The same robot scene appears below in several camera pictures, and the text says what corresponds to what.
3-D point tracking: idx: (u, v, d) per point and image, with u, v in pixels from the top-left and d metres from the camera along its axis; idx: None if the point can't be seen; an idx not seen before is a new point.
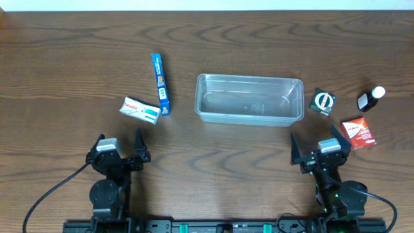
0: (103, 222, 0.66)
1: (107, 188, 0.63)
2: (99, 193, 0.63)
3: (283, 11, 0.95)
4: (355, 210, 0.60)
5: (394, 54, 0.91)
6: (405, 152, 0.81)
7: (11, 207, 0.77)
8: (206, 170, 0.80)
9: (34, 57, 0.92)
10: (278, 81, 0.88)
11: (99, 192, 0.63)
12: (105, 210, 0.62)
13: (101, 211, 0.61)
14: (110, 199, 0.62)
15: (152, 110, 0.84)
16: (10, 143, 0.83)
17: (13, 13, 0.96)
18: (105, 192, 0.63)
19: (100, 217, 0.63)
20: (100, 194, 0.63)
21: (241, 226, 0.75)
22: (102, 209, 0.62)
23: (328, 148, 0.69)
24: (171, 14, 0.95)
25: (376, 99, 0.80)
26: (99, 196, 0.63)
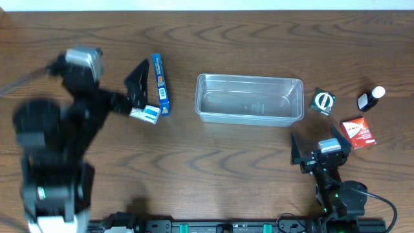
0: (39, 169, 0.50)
1: (43, 109, 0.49)
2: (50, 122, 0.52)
3: (283, 11, 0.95)
4: (355, 210, 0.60)
5: (394, 54, 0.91)
6: (405, 152, 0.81)
7: (11, 207, 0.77)
8: (205, 170, 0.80)
9: (33, 57, 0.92)
10: (278, 81, 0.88)
11: (28, 138, 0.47)
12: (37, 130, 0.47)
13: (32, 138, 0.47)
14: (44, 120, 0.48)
15: (152, 110, 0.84)
16: (10, 143, 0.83)
17: (12, 13, 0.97)
18: (40, 114, 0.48)
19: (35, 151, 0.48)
20: (33, 140, 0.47)
21: (241, 226, 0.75)
22: (52, 166, 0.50)
23: (328, 148, 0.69)
24: (171, 14, 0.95)
25: (376, 99, 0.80)
26: (30, 144, 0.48)
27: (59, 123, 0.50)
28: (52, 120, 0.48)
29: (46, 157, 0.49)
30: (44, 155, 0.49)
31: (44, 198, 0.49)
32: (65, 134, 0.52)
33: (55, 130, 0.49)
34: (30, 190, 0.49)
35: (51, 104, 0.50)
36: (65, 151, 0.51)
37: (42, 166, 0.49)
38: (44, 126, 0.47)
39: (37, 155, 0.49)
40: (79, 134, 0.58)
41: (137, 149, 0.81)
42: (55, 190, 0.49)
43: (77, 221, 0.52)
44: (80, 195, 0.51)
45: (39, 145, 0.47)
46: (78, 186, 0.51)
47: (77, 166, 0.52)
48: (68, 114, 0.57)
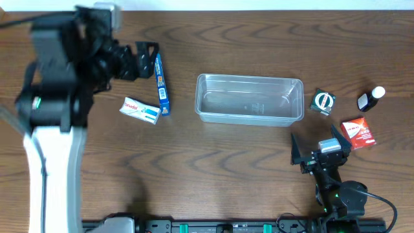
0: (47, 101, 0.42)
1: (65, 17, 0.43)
2: (28, 30, 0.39)
3: (283, 11, 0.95)
4: (355, 210, 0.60)
5: (394, 54, 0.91)
6: (405, 152, 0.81)
7: (11, 207, 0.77)
8: (205, 170, 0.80)
9: None
10: (278, 81, 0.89)
11: (42, 48, 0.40)
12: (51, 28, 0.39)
13: (43, 33, 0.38)
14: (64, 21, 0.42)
15: (152, 110, 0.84)
16: (10, 143, 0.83)
17: (12, 13, 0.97)
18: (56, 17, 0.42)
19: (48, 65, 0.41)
20: (49, 49, 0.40)
21: (241, 226, 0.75)
22: (56, 77, 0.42)
23: (328, 148, 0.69)
24: (171, 14, 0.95)
25: (376, 99, 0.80)
26: (46, 49, 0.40)
27: (67, 37, 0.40)
28: (72, 40, 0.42)
29: (55, 68, 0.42)
30: (51, 65, 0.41)
31: (37, 109, 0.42)
32: (79, 49, 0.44)
33: (70, 39, 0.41)
34: (35, 88, 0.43)
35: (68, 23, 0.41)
36: (70, 63, 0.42)
37: (46, 74, 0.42)
38: (59, 24, 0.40)
39: (44, 64, 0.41)
40: (88, 62, 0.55)
41: (137, 149, 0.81)
42: (61, 72, 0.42)
43: (73, 134, 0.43)
44: (78, 112, 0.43)
45: (50, 48, 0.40)
46: (76, 100, 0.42)
47: (81, 83, 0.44)
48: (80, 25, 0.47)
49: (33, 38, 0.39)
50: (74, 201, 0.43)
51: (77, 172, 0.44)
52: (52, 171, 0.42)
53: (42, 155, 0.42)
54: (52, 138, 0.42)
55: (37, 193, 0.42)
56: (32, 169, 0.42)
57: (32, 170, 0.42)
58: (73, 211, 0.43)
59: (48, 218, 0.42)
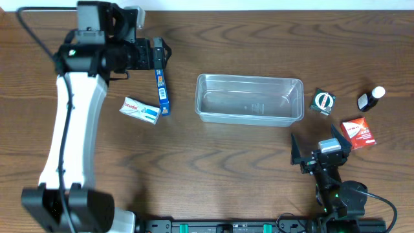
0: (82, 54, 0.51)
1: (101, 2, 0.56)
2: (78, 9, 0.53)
3: (283, 11, 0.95)
4: (355, 210, 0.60)
5: (394, 54, 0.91)
6: (405, 152, 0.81)
7: (11, 207, 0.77)
8: (205, 170, 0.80)
9: (33, 57, 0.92)
10: (278, 81, 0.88)
11: (85, 18, 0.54)
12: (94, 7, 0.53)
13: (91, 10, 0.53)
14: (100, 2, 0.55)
15: (152, 110, 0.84)
16: (10, 143, 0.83)
17: (13, 13, 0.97)
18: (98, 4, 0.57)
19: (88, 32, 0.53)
20: (90, 19, 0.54)
21: (241, 226, 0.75)
22: (89, 38, 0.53)
23: (328, 148, 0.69)
24: (171, 14, 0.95)
25: (376, 99, 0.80)
26: (88, 19, 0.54)
27: (102, 13, 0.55)
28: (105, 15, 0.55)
29: (90, 32, 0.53)
30: (88, 31, 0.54)
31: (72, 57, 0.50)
32: (109, 27, 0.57)
33: (104, 16, 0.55)
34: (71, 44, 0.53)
35: (106, 7, 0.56)
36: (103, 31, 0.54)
37: (81, 35, 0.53)
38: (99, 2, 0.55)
39: (81, 30, 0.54)
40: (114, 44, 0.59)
41: (137, 149, 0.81)
42: (94, 37, 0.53)
43: (98, 79, 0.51)
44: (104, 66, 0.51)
45: (91, 18, 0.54)
46: (103, 55, 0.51)
47: (108, 47, 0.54)
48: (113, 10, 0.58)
49: (80, 11, 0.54)
50: (88, 138, 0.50)
51: (94, 120, 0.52)
52: (77, 105, 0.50)
53: (70, 90, 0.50)
54: (82, 85, 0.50)
55: (61, 124, 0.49)
56: (62, 104, 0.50)
57: (61, 103, 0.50)
58: (88, 146, 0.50)
59: (69, 144, 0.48)
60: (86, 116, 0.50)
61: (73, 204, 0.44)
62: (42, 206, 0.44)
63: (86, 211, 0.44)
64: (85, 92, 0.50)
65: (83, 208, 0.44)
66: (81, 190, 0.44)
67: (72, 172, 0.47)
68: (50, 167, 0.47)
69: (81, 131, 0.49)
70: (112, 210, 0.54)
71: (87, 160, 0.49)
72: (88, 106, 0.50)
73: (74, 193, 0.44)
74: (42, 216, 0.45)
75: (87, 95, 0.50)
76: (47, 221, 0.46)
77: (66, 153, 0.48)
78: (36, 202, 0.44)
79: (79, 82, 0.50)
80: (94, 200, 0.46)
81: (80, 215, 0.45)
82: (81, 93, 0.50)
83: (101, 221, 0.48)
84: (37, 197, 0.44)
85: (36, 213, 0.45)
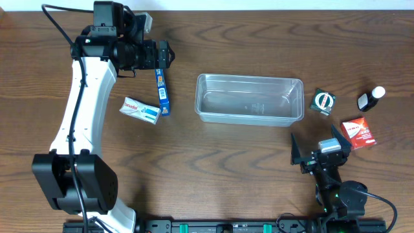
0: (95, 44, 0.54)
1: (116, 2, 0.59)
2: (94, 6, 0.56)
3: (283, 11, 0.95)
4: (354, 210, 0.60)
5: (394, 54, 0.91)
6: (405, 152, 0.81)
7: (11, 207, 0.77)
8: (205, 170, 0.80)
9: (33, 57, 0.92)
10: (278, 81, 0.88)
11: (99, 14, 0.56)
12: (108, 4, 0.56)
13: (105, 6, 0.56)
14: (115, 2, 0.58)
15: (152, 110, 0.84)
16: (10, 143, 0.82)
17: (13, 12, 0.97)
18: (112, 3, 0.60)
19: (102, 27, 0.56)
20: (103, 15, 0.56)
21: (241, 226, 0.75)
22: (103, 32, 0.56)
23: (328, 148, 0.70)
24: (171, 14, 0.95)
25: (376, 99, 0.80)
26: (103, 15, 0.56)
27: (116, 11, 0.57)
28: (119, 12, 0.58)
29: (104, 27, 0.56)
30: (102, 26, 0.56)
31: (88, 46, 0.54)
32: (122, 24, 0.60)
33: (118, 13, 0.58)
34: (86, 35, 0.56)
35: (119, 6, 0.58)
36: (116, 26, 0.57)
37: (96, 30, 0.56)
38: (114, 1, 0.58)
39: (96, 25, 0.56)
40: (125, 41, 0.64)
41: (137, 149, 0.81)
42: (107, 32, 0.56)
43: (109, 64, 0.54)
44: (115, 56, 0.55)
45: (106, 15, 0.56)
46: (115, 47, 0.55)
47: (120, 41, 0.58)
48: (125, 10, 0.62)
49: (96, 8, 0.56)
50: (98, 114, 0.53)
51: (103, 98, 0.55)
52: (89, 83, 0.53)
53: (85, 70, 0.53)
54: (95, 66, 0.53)
55: (74, 99, 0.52)
56: (76, 83, 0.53)
57: (74, 80, 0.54)
58: (97, 122, 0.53)
59: (79, 118, 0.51)
60: (97, 93, 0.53)
61: (81, 169, 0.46)
62: (51, 172, 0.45)
63: (92, 177, 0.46)
64: (96, 70, 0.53)
65: (90, 172, 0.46)
66: (88, 156, 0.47)
67: (81, 141, 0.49)
68: (61, 137, 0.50)
69: (92, 107, 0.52)
70: (115, 189, 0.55)
71: (95, 134, 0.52)
72: (100, 84, 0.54)
73: (81, 159, 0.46)
74: (49, 185, 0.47)
75: (99, 74, 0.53)
76: (54, 193, 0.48)
77: (77, 124, 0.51)
78: (46, 167, 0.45)
79: (92, 61, 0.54)
80: (101, 168, 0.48)
81: (87, 182, 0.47)
82: (94, 72, 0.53)
83: (105, 194, 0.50)
84: (47, 162, 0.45)
85: (44, 182, 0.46)
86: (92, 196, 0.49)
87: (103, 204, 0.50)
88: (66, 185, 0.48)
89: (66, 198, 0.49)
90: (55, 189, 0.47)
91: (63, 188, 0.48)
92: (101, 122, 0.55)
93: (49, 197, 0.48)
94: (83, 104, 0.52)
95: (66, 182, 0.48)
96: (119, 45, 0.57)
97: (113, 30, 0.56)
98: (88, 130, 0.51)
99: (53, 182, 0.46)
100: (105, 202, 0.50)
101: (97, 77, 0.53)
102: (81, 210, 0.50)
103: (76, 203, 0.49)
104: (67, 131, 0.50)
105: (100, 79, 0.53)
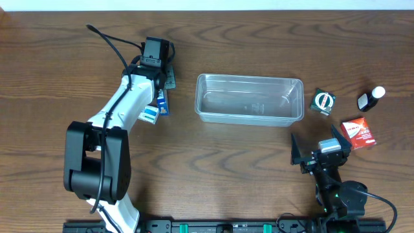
0: (143, 70, 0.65)
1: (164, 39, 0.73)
2: (148, 41, 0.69)
3: (282, 11, 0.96)
4: (354, 210, 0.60)
5: (394, 54, 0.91)
6: (404, 152, 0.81)
7: (11, 207, 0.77)
8: (206, 170, 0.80)
9: (33, 57, 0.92)
10: (278, 81, 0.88)
11: (151, 48, 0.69)
12: (158, 41, 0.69)
13: (156, 43, 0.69)
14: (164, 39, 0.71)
15: (151, 110, 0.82)
16: (9, 143, 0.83)
17: (13, 13, 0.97)
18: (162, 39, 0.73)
19: (151, 58, 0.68)
20: (154, 49, 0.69)
21: (241, 226, 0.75)
22: (151, 63, 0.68)
23: (328, 148, 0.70)
24: (171, 14, 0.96)
25: (376, 99, 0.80)
26: (151, 50, 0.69)
27: (163, 47, 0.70)
28: (164, 48, 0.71)
29: (151, 58, 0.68)
30: (150, 57, 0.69)
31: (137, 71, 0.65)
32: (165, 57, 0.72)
33: (163, 49, 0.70)
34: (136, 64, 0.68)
35: (165, 43, 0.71)
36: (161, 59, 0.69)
37: (145, 60, 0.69)
38: (162, 39, 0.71)
39: (145, 56, 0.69)
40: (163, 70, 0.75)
41: (138, 149, 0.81)
42: (154, 63, 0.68)
43: (152, 83, 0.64)
44: (157, 83, 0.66)
45: (155, 49, 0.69)
46: (159, 76, 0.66)
47: (163, 71, 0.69)
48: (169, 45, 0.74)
49: (149, 43, 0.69)
50: (131, 114, 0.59)
51: (138, 106, 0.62)
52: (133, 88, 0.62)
53: (132, 80, 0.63)
54: (141, 79, 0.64)
55: (117, 95, 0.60)
56: (121, 87, 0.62)
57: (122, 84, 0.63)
58: (129, 121, 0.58)
59: (119, 107, 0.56)
60: (137, 97, 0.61)
61: (109, 141, 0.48)
62: (81, 140, 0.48)
63: (118, 150, 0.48)
64: (142, 82, 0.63)
65: (117, 145, 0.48)
66: (118, 131, 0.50)
67: (116, 121, 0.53)
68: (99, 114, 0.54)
69: (131, 103, 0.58)
70: (127, 187, 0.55)
71: (127, 124, 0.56)
72: (141, 92, 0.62)
73: (112, 132, 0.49)
74: (74, 154, 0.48)
75: (143, 84, 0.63)
76: (73, 165, 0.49)
77: (116, 110, 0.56)
78: (77, 135, 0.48)
79: (139, 76, 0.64)
80: (126, 149, 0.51)
81: (110, 156, 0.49)
82: (140, 82, 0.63)
83: (120, 177, 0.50)
84: (81, 129, 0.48)
85: (70, 148, 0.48)
86: (108, 175, 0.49)
87: (114, 190, 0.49)
88: (87, 163, 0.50)
89: (81, 173, 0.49)
90: (77, 158, 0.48)
91: (83, 162, 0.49)
92: (131, 125, 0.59)
93: (67, 167, 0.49)
94: (125, 99, 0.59)
95: (87, 161, 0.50)
96: (161, 74, 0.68)
97: (159, 61, 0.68)
98: (123, 116, 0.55)
99: (78, 150, 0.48)
100: (117, 187, 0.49)
101: (141, 87, 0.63)
102: (92, 192, 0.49)
103: (89, 180, 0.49)
104: (105, 112, 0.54)
105: (143, 88, 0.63)
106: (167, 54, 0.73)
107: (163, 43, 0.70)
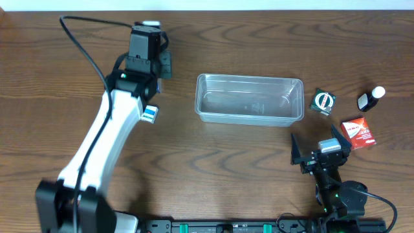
0: (130, 77, 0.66)
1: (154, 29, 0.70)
2: (135, 37, 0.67)
3: (282, 11, 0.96)
4: (355, 210, 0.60)
5: (393, 54, 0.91)
6: (404, 152, 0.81)
7: (11, 207, 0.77)
8: (205, 170, 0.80)
9: (33, 57, 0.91)
10: (278, 81, 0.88)
11: (138, 46, 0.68)
12: (145, 37, 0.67)
13: (143, 40, 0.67)
14: (153, 32, 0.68)
15: (149, 109, 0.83)
16: (9, 143, 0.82)
17: (12, 12, 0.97)
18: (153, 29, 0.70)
19: (138, 59, 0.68)
20: (141, 48, 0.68)
21: (242, 226, 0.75)
22: (138, 65, 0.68)
23: (328, 148, 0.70)
24: (171, 14, 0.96)
25: (376, 99, 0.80)
26: (141, 48, 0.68)
27: (151, 43, 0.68)
28: (152, 43, 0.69)
29: (140, 60, 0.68)
30: (138, 57, 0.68)
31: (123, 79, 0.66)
32: (155, 54, 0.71)
33: (152, 46, 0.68)
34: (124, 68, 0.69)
35: (154, 38, 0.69)
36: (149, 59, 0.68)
37: (133, 61, 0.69)
38: (150, 32, 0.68)
39: (133, 56, 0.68)
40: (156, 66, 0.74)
41: (137, 149, 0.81)
42: (142, 65, 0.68)
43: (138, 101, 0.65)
44: (145, 92, 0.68)
45: (142, 48, 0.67)
46: (147, 85, 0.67)
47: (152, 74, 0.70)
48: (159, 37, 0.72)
49: (136, 39, 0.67)
50: (113, 149, 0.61)
51: (121, 135, 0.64)
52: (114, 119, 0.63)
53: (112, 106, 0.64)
54: (123, 103, 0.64)
55: (97, 129, 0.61)
56: (101, 116, 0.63)
57: (99, 116, 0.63)
58: (110, 158, 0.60)
59: (97, 150, 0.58)
60: (118, 129, 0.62)
61: (82, 206, 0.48)
62: (52, 203, 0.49)
63: (92, 217, 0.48)
64: (124, 108, 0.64)
65: (90, 211, 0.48)
66: (92, 195, 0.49)
67: (92, 174, 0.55)
68: (72, 167, 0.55)
69: (110, 140, 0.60)
70: None
71: (107, 166, 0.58)
72: (122, 121, 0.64)
73: (86, 196, 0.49)
74: (48, 215, 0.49)
75: (125, 110, 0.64)
76: (49, 224, 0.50)
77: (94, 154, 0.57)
78: (48, 198, 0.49)
79: (122, 96, 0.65)
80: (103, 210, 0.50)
81: (85, 221, 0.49)
82: (121, 109, 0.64)
83: None
84: (52, 192, 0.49)
85: (44, 212, 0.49)
86: None
87: None
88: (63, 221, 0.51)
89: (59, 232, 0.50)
90: (52, 220, 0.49)
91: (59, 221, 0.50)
92: (114, 156, 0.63)
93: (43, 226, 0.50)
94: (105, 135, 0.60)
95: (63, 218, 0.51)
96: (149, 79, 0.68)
97: (148, 63, 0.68)
98: (101, 160, 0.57)
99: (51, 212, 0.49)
100: None
101: (122, 114, 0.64)
102: None
103: None
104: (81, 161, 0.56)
105: (125, 116, 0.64)
106: (157, 48, 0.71)
107: (151, 37, 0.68)
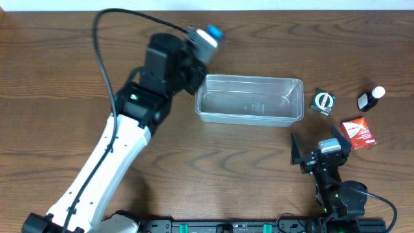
0: (140, 99, 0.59)
1: (175, 43, 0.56)
2: (149, 51, 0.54)
3: (282, 11, 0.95)
4: (354, 210, 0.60)
5: (394, 54, 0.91)
6: (404, 151, 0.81)
7: (11, 207, 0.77)
8: (205, 170, 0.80)
9: (33, 57, 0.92)
10: (278, 81, 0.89)
11: (152, 63, 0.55)
12: (161, 55, 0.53)
13: (157, 57, 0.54)
14: (173, 49, 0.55)
15: None
16: (9, 143, 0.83)
17: (12, 12, 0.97)
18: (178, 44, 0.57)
19: (152, 75, 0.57)
20: (155, 66, 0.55)
21: (241, 226, 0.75)
22: (152, 85, 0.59)
23: (328, 148, 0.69)
24: (171, 14, 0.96)
25: (376, 99, 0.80)
26: (156, 66, 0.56)
27: (167, 63, 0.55)
28: (172, 61, 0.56)
29: (154, 79, 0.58)
30: (151, 75, 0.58)
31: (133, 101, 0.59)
32: (174, 70, 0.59)
33: (169, 65, 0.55)
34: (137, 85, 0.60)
35: (174, 55, 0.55)
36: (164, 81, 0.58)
37: (145, 79, 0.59)
38: (169, 49, 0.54)
39: (147, 74, 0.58)
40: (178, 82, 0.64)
41: None
42: (156, 85, 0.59)
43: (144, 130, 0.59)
44: (154, 117, 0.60)
45: (157, 67, 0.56)
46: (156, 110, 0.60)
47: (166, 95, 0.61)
48: (184, 52, 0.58)
49: (151, 55, 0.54)
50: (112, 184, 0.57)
51: (122, 169, 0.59)
52: (114, 150, 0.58)
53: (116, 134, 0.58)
54: (128, 131, 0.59)
55: (97, 158, 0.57)
56: (104, 145, 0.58)
57: (101, 144, 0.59)
58: (106, 196, 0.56)
59: (92, 187, 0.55)
60: (118, 163, 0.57)
61: None
62: None
63: None
64: (129, 138, 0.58)
65: None
66: None
67: (80, 217, 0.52)
68: (63, 203, 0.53)
69: (110, 175, 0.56)
70: None
71: (99, 207, 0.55)
72: (126, 152, 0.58)
73: None
74: None
75: (129, 141, 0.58)
76: None
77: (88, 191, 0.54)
78: None
79: (127, 122, 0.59)
80: None
81: None
82: (125, 138, 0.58)
83: None
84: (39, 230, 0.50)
85: None
86: None
87: None
88: None
89: None
90: None
91: None
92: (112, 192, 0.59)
93: None
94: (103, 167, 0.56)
95: None
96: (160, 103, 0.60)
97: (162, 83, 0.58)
98: (94, 202, 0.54)
99: None
100: None
101: (126, 145, 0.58)
102: None
103: None
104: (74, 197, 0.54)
105: (127, 147, 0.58)
106: (177, 64, 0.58)
107: (169, 56, 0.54)
